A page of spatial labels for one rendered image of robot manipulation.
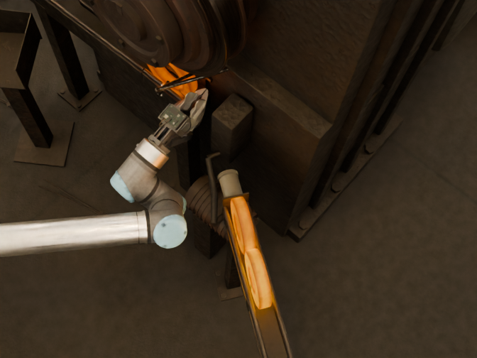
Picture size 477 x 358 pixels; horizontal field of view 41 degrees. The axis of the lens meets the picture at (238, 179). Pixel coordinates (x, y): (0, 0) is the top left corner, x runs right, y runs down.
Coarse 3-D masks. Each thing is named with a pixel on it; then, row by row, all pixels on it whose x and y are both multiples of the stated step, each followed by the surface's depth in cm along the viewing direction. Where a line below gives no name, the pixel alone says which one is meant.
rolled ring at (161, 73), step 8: (168, 64) 176; (160, 72) 187; (168, 72) 189; (176, 72) 177; (184, 72) 175; (160, 80) 189; (168, 80) 188; (176, 88) 186; (184, 88) 181; (192, 88) 180; (184, 96) 186
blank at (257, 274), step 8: (248, 256) 160; (256, 256) 159; (248, 264) 163; (256, 264) 158; (264, 264) 158; (248, 272) 167; (256, 272) 157; (264, 272) 157; (248, 280) 170; (256, 280) 156; (264, 280) 156; (256, 288) 157; (264, 288) 156; (256, 296) 161; (264, 296) 157; (256, 304) 164; (264, 304) 159
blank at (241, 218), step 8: (232, 200) 169; (240, 200) 167; (232, 208) 172; (240, 208) 165; (232, 216) 176; (240, 216) 164; (248, 216) 164; (240, 224) 163; (248, 224) 163; (240, 232) 166; (248, 232) 163; (240, 240) 170; (248, 240) 164; (240, 248) 173; (248, 248) 166
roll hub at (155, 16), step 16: (96, 0) 149; (112, 0) 140; (128, 0) 138; (144, 0) 133; (160, 0) 134; (112, 16) 146; (128, 16) 140; (144, 16) 136; (160, 16) 135; (112, 32) 156; (128, 32) 146; (144, 32) 143; (160, 32) 136; (176, 32) 139; (128, 48) 156; (144, 48) 152; (160, 48) 143; (176, 48) 143; (160, 64) 149
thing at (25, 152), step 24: (0, 24) 199; (24, 24) 197; (0, 48) 200; (24, 48) 189; (0, 72) 197; (24, 72) 191; (24, 96) 216; (24, 120) 231; (48, 120) 257; (24, 144) 252; (48, 144) 250
